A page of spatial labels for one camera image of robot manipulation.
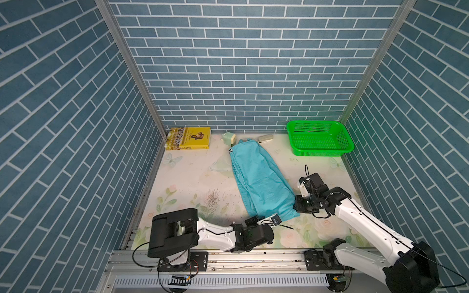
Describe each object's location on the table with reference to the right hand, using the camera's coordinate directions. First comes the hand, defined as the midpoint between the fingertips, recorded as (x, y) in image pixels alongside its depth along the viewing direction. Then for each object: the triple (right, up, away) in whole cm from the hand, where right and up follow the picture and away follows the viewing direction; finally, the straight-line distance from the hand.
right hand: (295, 206), depth 81 cm
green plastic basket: (+27, +33, +38) cm, 57 cm away
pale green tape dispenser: (-32, +32, +28) cm, 53 cm away
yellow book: (-59, +33, +34) cm, 75 cm away
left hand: (-12, -7, 0) cm, 14 cm away
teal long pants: (-12, +5, +9) cm, 16 cm away
